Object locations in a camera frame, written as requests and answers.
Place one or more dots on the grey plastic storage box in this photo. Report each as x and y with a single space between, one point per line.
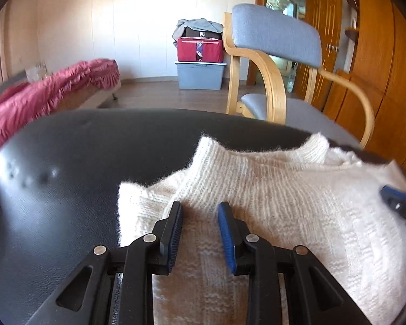
199 76

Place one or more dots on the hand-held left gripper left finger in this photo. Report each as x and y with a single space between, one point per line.
174 240

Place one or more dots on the wooden wardrobe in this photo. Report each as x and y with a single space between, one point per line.
385 67

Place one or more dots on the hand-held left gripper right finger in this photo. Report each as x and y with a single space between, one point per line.
226 240

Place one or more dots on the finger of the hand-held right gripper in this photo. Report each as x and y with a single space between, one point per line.
397 198

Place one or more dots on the red ruffled bedspread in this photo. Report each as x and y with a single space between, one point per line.
54 88

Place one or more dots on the grey clothes pile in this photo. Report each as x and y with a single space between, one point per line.
196 25

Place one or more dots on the panelled wooden door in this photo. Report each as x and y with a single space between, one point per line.
324 17

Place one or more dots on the black leather massage table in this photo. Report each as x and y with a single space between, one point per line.
88 149

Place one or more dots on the grey armchair with wooden arms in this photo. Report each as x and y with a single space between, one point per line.
274 30

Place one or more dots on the white knit sweater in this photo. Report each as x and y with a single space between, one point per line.
291 193

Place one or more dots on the red fabric storage bag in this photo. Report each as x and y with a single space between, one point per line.
193 52

